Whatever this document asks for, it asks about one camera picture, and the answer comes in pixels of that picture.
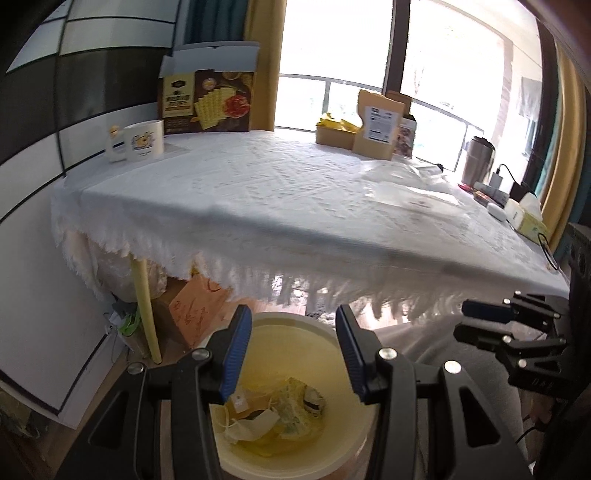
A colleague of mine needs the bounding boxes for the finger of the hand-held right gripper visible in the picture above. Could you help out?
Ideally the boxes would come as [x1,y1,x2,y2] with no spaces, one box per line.
[462,291,570,330]
[454,322,568,370]

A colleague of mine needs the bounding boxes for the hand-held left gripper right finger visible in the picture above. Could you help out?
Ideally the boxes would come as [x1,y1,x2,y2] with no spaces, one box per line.
[335,305,532,480]

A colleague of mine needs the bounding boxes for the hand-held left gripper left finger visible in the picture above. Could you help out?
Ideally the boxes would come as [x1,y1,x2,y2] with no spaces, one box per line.
[55,305,254,480]

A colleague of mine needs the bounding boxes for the tea bag with tag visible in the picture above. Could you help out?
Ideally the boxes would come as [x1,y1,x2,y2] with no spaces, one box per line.
[226,388,252,416]

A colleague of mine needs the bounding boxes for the cream plastic bin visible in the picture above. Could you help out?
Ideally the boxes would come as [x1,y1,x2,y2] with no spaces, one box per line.
[210,311,377,478]

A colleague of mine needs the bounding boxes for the white paper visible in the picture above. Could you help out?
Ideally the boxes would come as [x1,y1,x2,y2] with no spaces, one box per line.
[217,408,282,444]

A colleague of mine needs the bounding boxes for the clear snack packets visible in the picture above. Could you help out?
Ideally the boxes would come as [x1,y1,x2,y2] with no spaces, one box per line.
[272,376,310,435]

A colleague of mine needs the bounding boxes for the yellow plastic bag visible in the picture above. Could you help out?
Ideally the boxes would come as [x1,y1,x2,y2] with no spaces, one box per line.
[222,429,324,457]

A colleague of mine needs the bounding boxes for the person's right hand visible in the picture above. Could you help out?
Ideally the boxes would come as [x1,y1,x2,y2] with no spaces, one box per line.
[519,388,557,428]

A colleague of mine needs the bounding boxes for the orange cardboard box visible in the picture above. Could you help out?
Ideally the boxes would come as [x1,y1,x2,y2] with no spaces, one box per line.
[154,274,232,347]

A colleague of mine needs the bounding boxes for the yellow tissue pack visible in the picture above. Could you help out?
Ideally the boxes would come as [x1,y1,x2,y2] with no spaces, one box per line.
[503,193,550,238]

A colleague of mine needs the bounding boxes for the cream table leg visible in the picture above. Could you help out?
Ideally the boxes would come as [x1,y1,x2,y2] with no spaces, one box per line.
[131,258,162,363]

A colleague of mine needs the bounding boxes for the green plastic bag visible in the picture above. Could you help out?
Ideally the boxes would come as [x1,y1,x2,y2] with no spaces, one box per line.
[108,300,141,337]

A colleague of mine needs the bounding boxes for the large clear plastic bag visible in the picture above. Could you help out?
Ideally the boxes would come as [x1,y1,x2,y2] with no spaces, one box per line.
[360,159,467,217]

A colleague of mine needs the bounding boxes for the white sack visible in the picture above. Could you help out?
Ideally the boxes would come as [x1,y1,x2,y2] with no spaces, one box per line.
[90,249,169,303]

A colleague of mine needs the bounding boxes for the steel thermos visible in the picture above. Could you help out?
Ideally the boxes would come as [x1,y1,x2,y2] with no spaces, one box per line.
[462,136,496,186]

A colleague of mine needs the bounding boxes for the white lace tablecloth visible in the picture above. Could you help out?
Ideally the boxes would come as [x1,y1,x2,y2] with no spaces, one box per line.
[50,129,571,324]

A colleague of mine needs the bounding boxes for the yellow curtain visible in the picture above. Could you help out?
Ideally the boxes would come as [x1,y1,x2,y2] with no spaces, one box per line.
[540,41,587,241]
[245,0,284,132]

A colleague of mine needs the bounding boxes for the printed carton box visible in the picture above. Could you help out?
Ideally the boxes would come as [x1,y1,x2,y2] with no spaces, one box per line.
[385,90,417,159]

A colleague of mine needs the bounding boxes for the hanging grey cloth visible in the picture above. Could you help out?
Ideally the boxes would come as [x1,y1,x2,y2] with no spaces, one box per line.
[519,78,543,125]

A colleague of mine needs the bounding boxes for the brown paper pouch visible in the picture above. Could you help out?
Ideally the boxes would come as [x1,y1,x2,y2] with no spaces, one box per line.
[353,89,407,161]

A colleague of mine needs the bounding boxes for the cardboard box of yellow packets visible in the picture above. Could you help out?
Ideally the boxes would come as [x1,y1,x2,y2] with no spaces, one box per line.
[316,113,361,149]

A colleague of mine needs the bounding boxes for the white printed mug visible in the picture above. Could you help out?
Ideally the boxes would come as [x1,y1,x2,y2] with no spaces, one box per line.
[121,120,165,162]

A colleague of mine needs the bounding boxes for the small white bottle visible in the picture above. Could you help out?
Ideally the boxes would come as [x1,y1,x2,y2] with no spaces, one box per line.
[105,126,127,162]

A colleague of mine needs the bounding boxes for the brown cracker box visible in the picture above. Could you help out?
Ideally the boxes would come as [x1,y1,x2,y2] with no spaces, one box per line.
[158,41,260,134]

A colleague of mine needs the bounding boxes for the balcony railing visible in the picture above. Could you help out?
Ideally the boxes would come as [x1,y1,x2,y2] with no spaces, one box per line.
[277,74,485,171]

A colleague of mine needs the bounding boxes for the black and white wardrobe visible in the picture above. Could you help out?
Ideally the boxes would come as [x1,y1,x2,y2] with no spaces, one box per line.
[0,0,190,416]

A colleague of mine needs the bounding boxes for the teal curtain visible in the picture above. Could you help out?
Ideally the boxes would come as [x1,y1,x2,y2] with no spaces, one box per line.
[191,0,250,44]

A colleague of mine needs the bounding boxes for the black cable loop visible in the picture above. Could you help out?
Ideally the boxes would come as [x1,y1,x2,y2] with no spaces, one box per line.
[536,233,560,272]

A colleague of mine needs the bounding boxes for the black window frame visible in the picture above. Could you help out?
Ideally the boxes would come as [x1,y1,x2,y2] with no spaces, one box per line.
[383,0,411,97]

